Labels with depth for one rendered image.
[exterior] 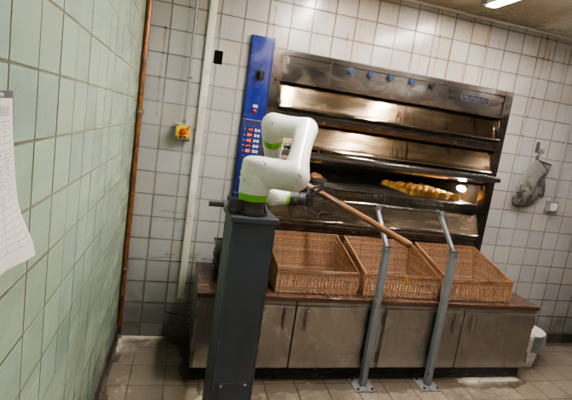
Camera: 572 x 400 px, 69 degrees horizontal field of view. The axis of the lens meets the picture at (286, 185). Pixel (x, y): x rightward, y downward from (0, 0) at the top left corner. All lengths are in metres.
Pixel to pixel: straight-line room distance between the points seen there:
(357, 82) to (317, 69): 0.31
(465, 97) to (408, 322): 1.73
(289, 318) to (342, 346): 0.42
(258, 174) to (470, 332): 2.11
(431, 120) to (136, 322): 2.60
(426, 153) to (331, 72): 0.97
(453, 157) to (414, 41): 0.94
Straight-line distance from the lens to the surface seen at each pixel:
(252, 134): 2.86
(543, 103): 3.99
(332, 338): 2.84
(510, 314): 3.47
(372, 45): 3.17
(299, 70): 2.99
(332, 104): 3.03
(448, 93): 3.46
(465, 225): 3.69
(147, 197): 2.93
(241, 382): 2.04
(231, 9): 2.95
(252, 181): 1.73
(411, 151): 3.31
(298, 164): 1.74
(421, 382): 3.28
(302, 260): 3.06
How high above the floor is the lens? 1.59
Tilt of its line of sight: 8 degrees down
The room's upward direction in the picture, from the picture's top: 8 degrees clockwise
